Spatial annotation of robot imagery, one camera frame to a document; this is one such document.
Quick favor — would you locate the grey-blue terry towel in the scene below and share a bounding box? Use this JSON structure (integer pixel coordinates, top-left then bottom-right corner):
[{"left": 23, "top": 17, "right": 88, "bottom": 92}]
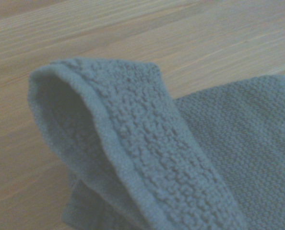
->
[{"left": 27, "top": 57, "right": 285, "bottom": 230}]

